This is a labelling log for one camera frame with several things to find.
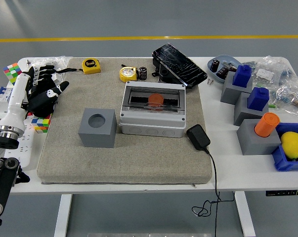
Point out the grey electrical junction box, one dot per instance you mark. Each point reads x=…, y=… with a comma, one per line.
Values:
x=151, y=128

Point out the grey holder block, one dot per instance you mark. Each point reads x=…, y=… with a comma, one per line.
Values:
x=242, y=112
x=229, y=92
x=255, y=145

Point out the blue-grey dish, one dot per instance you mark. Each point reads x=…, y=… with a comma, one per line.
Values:
x=227, y=59

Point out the grey-brown fabric mat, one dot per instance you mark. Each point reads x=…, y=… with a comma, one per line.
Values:
x=151, y=163

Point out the orange cylinder battery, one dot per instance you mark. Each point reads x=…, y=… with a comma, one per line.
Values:
x=266, y=124
x=155, y=98

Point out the black table control panel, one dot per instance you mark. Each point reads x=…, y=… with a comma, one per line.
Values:
x=282, y=193

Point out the small green part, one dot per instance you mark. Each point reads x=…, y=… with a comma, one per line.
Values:
x=271, y=106

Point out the transparent hinged box lid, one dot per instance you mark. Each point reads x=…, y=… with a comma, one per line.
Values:
x=171, y=108

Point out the black power adapter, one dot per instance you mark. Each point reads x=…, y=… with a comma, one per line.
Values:
x=198, y=137

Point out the white circuit breaker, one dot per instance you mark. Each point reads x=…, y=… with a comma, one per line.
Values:
x=0, y=98

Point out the black cloth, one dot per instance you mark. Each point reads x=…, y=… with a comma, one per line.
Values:
x=42, y=108

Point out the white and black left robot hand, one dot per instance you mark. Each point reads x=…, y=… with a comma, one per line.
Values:
x=16, y=103

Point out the white power strip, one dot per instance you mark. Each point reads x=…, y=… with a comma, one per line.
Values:
x=27, y=148

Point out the blue plastic bin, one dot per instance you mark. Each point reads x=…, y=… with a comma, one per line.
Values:
x=281, y=160

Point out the yellow lemon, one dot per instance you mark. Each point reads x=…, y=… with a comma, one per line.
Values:
x=292, y=145

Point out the grey block with round hole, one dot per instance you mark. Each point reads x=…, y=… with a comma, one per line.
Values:
x=97, y=138

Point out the white table leg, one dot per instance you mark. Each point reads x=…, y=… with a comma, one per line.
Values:
x=63, y=217
x=246, y=217

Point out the colourful puzzle cube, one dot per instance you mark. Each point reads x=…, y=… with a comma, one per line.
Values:
x=12, y=72
x=41, y=123

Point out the small metal part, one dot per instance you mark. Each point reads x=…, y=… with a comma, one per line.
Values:
x=229, y=66

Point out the small black capacitor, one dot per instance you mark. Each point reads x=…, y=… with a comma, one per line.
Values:
x=142, y=74

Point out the black plastic case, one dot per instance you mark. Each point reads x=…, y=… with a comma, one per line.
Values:
x=166, y=74

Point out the dark red capacitor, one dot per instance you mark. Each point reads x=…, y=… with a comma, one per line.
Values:
x=222, y=72

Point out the clear plastic bag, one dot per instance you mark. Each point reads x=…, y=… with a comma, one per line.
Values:
x=57, y=61

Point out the small white plastic module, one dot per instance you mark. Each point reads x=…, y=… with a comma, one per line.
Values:
x=59, y=79

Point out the clear bag of small parts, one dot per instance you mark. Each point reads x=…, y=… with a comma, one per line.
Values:
x=269, y=71
x=289, y=96

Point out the blue plastic block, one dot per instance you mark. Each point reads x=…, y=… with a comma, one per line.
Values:
x=242, y=76
x=257, y=98

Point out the yellow square tape measure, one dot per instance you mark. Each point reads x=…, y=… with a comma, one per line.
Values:
x=90, y=66

